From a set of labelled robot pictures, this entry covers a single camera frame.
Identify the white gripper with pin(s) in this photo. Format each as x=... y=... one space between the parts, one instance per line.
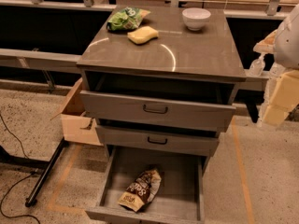
x=288 y=46

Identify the brown chip bag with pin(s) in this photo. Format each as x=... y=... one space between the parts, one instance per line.
x=142 y=191

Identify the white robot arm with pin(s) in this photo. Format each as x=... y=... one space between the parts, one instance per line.
x=286 y=57

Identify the grey drawer cabinet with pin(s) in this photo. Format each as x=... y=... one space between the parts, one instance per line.
x=181 y=65

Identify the grey bottom drawer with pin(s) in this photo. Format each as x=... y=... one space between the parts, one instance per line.
x=179 y=199

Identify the grey drawer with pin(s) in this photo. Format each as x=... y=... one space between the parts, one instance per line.
x=169 y=113
x=179 y=199
x=168 y=142

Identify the grey middle drawer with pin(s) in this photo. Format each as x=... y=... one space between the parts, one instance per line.
x=168 y=142

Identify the green chip bag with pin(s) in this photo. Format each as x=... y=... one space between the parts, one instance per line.
x=127 y=19

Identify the grey top drawer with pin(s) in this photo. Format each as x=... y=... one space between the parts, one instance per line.
x=169 y=113

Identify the left clear pump bottle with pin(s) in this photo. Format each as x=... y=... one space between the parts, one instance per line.
x=257 y=66

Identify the white bowl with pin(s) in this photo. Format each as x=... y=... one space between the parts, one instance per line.
x=195 y=18

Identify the yellow sponge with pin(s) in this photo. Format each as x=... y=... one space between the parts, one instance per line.
x=143 y=35

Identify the cardboard box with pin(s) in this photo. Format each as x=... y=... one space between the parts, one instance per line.
x=77 y=126

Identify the black stand leg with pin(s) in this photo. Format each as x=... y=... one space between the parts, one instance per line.
x=31 y=199

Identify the grey metal shelf rail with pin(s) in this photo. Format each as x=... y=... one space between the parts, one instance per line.
x=39 y=60

